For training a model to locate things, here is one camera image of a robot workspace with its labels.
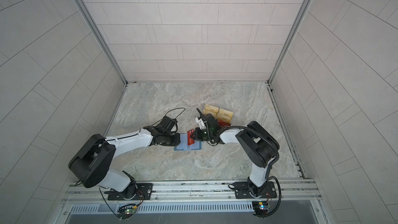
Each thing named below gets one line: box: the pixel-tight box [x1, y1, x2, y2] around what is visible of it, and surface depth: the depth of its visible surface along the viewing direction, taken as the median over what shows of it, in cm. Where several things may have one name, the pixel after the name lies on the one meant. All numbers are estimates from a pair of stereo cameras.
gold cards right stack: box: [216, 108, 234, 123], surface depth 91 cm
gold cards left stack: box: [203, 104, 220, 119], surface depth 93 cm
